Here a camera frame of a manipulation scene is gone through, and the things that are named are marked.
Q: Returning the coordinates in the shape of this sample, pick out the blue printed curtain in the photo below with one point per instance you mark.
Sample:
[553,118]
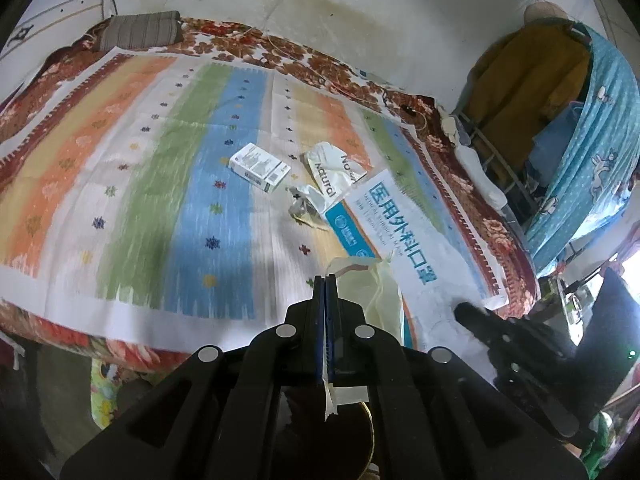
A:
[600,135]

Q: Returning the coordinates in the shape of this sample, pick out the green printed cloth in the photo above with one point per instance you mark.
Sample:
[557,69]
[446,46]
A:
[105,390]

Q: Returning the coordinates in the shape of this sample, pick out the white panel with black marks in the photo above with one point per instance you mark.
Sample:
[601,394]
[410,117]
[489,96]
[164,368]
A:
[60,10]

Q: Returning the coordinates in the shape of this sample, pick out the translucent plastic bag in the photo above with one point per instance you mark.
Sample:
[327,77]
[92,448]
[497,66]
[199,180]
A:
[380,300]

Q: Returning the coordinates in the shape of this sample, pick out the grey striped pillow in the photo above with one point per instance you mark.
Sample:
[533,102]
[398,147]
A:
[140,30]

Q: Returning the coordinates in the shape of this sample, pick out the white printed crumpled packet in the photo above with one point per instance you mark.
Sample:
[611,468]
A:
[325,170]

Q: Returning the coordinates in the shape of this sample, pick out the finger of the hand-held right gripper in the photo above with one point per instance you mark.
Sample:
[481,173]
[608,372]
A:
[475,316]

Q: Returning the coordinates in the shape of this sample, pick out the crumpled white wrapper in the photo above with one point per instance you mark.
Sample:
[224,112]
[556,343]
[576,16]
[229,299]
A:
[307,200]

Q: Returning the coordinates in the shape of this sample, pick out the colourful striped cloth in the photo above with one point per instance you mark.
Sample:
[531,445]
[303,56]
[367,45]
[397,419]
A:
[125,185]

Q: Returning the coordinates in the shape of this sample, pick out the small white box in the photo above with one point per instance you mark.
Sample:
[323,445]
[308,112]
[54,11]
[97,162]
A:
[257,165]

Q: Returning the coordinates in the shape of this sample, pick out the plain blue cloth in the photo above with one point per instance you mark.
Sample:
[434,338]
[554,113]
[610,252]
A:
[555,145]

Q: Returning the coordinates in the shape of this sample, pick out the yellow hanging garment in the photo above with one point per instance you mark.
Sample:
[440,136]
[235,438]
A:
[525,85]

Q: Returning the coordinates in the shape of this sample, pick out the white folded cloth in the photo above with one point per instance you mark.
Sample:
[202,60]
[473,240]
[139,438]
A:
[475,165]

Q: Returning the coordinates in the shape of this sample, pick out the metal rack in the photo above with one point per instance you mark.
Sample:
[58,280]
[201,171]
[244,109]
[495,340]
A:
[487,146]

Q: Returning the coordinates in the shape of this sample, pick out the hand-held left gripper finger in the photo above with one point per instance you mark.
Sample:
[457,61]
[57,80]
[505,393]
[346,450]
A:
[331,310]
[320,310]

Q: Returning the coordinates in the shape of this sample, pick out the red floral blanket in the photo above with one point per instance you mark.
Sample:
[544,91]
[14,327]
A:
[225,44]

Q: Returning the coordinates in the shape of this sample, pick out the large white and blue bag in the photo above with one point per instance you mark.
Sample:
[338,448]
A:
[400,220]

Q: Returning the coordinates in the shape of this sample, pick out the brass round bowl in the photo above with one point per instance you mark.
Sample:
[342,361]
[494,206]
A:
[369,432]

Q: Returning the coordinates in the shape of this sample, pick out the beige cap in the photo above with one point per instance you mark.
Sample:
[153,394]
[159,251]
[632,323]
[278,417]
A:
[542,12]

